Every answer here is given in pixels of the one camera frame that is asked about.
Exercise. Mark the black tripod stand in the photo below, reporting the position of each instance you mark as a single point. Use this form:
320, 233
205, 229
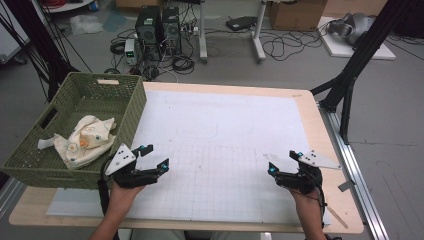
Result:
363, 50

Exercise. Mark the white floor board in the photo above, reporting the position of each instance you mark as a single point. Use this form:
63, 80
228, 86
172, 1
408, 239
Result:
340, 48

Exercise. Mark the person's right hand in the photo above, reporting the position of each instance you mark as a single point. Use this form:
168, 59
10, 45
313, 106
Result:
308, 203

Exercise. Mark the person's left hand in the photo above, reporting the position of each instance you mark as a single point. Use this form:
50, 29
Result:
120, 200

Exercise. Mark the grey tape strip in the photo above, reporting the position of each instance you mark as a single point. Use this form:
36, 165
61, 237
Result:
346, 185

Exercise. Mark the flat black device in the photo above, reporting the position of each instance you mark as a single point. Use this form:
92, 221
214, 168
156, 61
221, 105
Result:
241, 23

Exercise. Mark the cream egg print cloth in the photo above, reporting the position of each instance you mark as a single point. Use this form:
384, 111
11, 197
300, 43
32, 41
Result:
86, 140

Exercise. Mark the white power supply box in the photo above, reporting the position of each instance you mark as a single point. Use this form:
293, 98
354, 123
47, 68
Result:
130, 51

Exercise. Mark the aluminium rail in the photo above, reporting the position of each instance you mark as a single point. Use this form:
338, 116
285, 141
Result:
356, 166

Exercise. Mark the grey helmet-shaped device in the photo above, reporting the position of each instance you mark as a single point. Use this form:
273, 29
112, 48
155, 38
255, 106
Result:
356, 26

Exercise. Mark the black computer tower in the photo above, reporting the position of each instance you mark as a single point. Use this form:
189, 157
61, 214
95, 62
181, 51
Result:
148, 31
171, 30

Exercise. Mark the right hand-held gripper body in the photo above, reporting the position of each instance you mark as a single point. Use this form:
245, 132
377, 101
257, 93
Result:
306, 180

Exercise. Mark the cardboard box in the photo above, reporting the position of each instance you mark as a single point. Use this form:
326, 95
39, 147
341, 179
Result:
296, 15

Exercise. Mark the white desk leg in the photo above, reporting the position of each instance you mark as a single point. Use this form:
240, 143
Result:
259, 33
203, 33

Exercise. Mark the black frame stand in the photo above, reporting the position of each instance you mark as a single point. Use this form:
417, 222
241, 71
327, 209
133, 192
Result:
43, 43

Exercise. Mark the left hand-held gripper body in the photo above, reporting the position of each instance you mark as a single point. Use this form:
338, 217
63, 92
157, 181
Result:
120, 161

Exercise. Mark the clear plastic bag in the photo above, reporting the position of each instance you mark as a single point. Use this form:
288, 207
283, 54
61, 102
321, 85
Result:
86, 24

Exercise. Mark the thin wooden stick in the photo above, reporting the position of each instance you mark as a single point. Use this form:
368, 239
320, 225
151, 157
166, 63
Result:
337, 216

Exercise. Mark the green woven basket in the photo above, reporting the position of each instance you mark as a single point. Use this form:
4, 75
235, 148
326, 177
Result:
93, 96

